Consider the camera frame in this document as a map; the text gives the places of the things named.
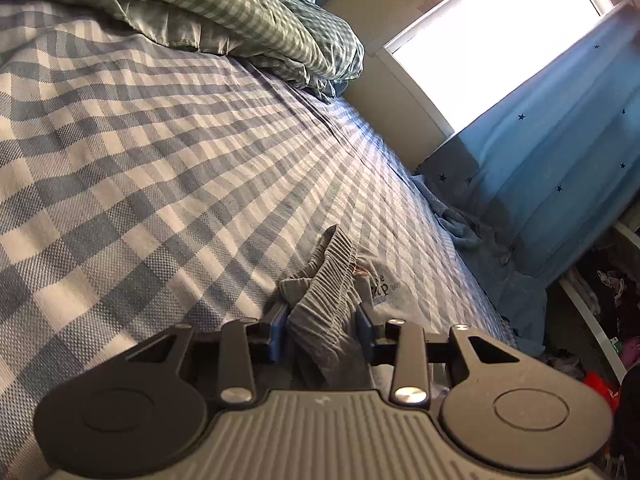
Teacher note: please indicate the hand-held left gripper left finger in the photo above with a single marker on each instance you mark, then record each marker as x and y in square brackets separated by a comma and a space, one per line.
[276, 332]

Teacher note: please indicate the bright window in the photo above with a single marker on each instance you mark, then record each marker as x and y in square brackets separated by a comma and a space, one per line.
[500, 40]

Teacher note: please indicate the blue star curtain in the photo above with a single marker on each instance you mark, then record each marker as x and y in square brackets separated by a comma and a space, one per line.
[560, 150]

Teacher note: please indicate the blue blanket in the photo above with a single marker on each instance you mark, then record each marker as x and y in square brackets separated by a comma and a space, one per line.
[510, 300]

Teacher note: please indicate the grey printed pants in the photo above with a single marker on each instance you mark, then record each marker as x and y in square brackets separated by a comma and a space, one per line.
[330, 305]

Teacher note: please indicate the pile of dark clothes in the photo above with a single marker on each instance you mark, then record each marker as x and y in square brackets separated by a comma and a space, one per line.
[610, 290]

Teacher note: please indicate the red bag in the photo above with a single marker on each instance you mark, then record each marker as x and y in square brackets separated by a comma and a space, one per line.
[600, 387]

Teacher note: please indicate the blue checked bed sheet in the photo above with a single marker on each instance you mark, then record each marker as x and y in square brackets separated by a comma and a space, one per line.
[150, 160]

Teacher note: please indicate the black jacket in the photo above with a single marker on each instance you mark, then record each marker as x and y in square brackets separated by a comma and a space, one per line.
[629, 420]

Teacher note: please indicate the green checked quilt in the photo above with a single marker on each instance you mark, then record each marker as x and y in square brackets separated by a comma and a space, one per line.
[240, 10]

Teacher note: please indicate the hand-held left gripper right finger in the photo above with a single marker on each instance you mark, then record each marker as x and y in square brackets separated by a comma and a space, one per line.
[365, 332]

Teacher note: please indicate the white shelf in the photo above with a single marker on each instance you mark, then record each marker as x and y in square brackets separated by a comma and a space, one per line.
[590, 320]

